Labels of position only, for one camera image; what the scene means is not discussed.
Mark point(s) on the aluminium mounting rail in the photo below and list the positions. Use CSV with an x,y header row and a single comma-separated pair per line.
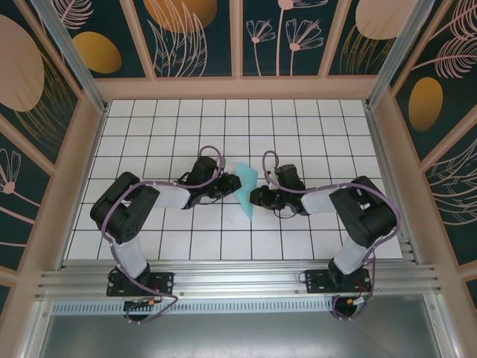
x,y
238,279

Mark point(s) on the wall panel with feather outlines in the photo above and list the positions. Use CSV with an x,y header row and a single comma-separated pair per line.
x,y
425,104

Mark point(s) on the wall panel with leaf outlines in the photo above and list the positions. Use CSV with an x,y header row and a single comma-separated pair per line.
x,y
179,22

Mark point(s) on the wall panel with gold lines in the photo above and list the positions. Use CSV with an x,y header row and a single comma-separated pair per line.
x,y
22,74

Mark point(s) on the yellow power connector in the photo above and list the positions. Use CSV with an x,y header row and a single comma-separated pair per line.
x,y
353,300
149,302

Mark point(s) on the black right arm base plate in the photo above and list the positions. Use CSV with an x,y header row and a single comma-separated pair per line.
x,y
316,283

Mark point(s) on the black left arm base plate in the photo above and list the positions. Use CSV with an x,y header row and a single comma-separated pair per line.
x,y
164,283

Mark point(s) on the aluminium table side rail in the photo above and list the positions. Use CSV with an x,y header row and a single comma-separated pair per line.
x,y
387,149

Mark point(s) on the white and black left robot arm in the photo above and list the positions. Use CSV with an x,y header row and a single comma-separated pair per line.
x,y
171,197

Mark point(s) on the grey metal sheet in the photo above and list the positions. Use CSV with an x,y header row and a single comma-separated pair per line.
x,y
238,335

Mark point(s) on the wall panel with pink flowers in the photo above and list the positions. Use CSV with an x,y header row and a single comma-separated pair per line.
x,y
268,56

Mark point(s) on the wall panel with pink leaves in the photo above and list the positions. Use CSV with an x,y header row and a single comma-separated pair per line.
x,y
454,194

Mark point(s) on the wall panel with single flower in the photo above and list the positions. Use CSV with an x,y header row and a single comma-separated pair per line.
x,y
18,223

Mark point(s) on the turquoise cloth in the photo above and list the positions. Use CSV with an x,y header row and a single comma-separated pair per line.
x,y
246,179

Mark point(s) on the wall panel with beige circle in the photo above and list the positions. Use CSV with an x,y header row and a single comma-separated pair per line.
x,y
372,22

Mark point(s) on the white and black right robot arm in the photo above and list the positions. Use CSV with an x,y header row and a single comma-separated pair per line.
x,y
316,201

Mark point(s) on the aluminium corner post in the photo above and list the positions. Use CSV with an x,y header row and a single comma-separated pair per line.
x,y
396,48
72,48

